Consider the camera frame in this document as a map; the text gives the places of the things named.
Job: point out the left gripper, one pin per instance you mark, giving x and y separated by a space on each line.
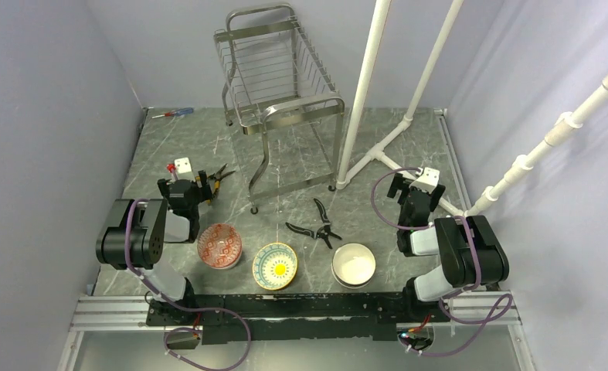
203 192

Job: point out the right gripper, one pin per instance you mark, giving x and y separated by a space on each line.
399 183

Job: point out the yellow teal patterned bowl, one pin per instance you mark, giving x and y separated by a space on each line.
274 266

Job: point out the steel dish rack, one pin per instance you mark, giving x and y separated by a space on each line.
284 112

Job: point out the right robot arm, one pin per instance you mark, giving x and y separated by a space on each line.
470 254

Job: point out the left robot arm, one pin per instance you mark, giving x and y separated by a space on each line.
133 236

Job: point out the red patterned bowl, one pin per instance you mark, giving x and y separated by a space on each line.
220 246

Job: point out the red blue screwdriver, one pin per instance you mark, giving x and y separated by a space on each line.
176 113

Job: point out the white bowl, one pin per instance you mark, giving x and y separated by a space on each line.
353 265

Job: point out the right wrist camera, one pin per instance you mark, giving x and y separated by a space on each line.
427 179

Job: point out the yellow handled pliers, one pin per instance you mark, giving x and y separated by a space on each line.
216 179

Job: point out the aluminium rail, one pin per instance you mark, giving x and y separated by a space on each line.
99 313

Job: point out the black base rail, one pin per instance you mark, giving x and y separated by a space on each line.
235 328

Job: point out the white pipe frame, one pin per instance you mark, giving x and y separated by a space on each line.
507 71

